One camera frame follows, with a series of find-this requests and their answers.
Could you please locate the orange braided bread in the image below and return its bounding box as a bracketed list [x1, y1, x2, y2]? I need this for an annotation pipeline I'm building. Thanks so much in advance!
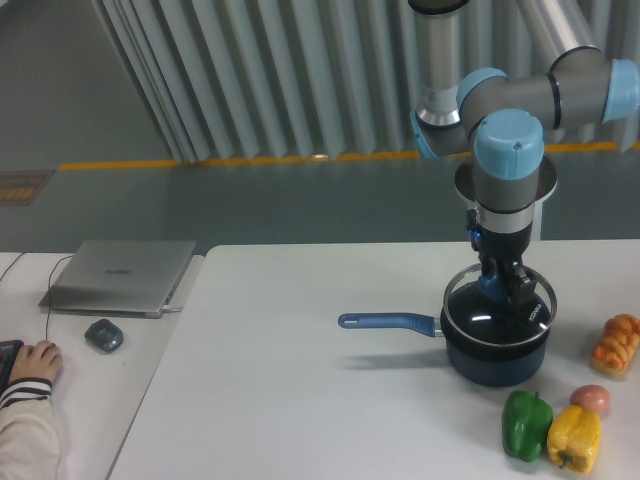
[590, 314, 639, 376]

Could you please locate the silver laptop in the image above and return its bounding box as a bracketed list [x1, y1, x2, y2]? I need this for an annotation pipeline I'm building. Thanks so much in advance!
[40, 240, 196, 318]

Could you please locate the green bell pepper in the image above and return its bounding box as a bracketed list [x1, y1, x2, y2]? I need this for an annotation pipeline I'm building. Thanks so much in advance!
[501, 390, 553, 462]

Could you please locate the black keyboard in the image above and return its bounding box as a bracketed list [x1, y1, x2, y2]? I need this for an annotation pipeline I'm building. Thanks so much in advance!
[0, 340, 24, 394]

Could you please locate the dark blue saucepan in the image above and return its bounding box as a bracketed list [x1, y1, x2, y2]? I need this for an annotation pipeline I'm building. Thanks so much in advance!
[338, 312, 546, 387]

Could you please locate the yellow bell pepper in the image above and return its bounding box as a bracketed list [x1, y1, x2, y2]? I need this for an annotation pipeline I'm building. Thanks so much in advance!
[547, 405, 602, 474]

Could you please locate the glass pot lid blue knob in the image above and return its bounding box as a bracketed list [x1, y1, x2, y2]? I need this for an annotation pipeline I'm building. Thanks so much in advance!
[440, 264, 557, 349]

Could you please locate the white striped sleeve forearm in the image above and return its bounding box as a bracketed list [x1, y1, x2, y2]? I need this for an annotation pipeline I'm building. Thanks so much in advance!
[1, 377, 61, 479]

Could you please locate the person's hand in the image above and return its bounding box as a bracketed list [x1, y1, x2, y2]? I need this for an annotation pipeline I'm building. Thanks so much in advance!
[8, 340, 63, 387]

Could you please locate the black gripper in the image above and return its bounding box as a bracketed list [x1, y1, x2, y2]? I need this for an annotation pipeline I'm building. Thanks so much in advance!
[467, 209, 538, 305]

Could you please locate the black laptop cable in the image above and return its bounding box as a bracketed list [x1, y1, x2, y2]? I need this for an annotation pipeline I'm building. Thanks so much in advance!
[0, 250, 76, 346]

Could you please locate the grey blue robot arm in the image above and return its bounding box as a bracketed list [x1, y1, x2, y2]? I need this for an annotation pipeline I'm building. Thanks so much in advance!
[410, 1, 639, 305]

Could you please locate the white folding partition screen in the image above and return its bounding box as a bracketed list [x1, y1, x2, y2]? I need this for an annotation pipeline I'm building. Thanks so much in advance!
[96, 1, 639, 163]

